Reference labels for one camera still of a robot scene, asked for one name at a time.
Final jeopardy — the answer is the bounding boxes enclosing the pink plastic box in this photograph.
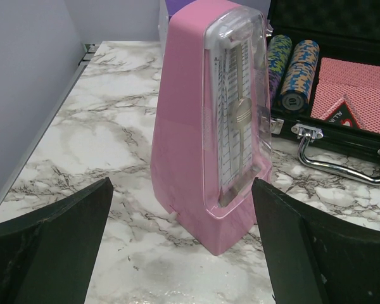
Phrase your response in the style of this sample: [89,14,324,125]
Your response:
[151,1,272,255]

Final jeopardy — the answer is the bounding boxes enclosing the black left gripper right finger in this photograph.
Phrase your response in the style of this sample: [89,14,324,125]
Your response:
[251,179,380,303]

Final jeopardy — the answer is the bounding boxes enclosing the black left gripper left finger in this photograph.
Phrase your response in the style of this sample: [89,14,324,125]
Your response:
[0,178,113,303]

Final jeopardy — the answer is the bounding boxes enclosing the black poker chip case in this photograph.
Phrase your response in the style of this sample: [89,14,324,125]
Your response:
[265,0,380,186]

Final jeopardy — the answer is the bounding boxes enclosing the pink card deck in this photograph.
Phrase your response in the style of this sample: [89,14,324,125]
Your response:
[310,57,380,134]

